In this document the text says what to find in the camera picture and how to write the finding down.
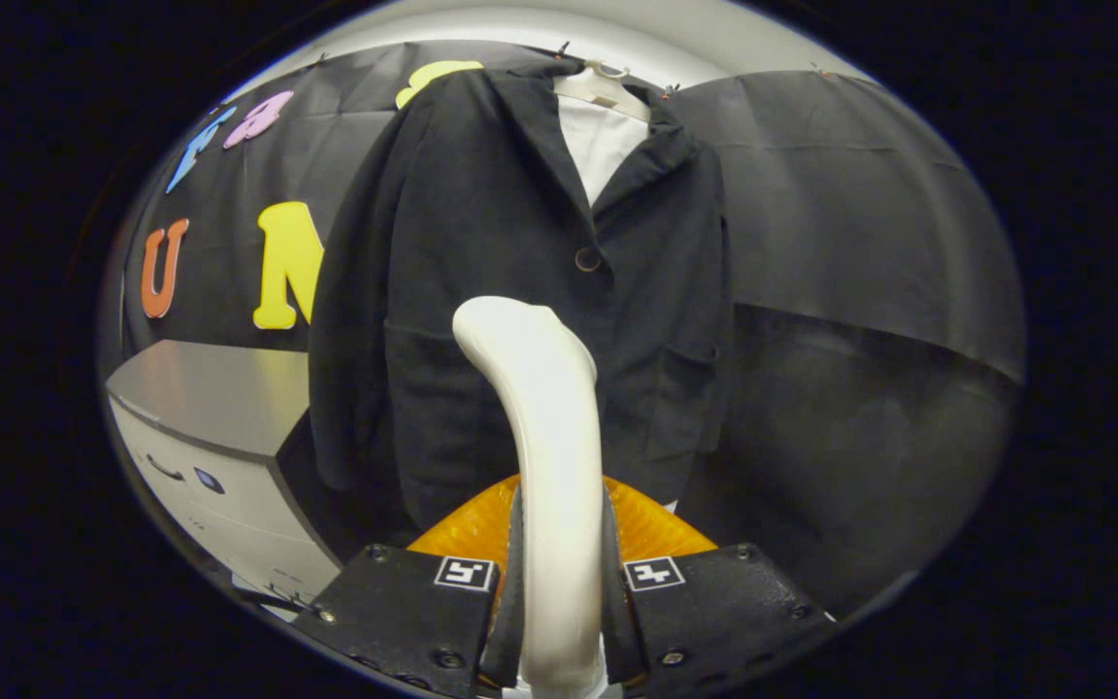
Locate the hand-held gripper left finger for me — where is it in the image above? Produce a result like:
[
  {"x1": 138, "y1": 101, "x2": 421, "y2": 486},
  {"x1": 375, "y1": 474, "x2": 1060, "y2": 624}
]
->
[{"x1": 292, "y1": 475, "x2": 527, "y2": 699}]

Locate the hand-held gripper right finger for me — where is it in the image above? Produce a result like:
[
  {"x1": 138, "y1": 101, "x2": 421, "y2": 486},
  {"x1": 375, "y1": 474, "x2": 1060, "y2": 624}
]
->
[{"x1": 603, "y1": 475, "x2": 838, "y2": 699}]

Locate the white garment steamer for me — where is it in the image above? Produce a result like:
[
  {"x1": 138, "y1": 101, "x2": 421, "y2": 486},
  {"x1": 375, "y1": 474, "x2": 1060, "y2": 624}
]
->
[{"x1": 452, "y1": 296, "x2": 609, "y2": 699}]

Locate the black suit jacket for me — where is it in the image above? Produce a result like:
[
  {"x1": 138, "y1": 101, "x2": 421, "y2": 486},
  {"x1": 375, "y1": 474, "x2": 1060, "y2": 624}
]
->
[{"x1": 307, "y1": 64, "x2": 738, "y2": 533}]

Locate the cream clothes hanger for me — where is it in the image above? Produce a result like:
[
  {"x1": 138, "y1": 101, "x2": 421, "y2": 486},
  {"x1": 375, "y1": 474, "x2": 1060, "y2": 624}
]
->
[{"x1": 553, "y1": 60, "x2": 653, "y2": 123}]

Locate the grey top drawer cabinet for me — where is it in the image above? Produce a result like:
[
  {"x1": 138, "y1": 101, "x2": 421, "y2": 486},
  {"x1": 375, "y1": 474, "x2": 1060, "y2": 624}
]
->
[{"x1": 106, "y1": 339, "x2": 346, "y2": 610}]

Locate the black backdrop cloth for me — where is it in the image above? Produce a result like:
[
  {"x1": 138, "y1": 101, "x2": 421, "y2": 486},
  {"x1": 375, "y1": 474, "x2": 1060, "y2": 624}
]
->
[{"x1": 120, "y1": 41, "x2": 1028, "y2": 619}]

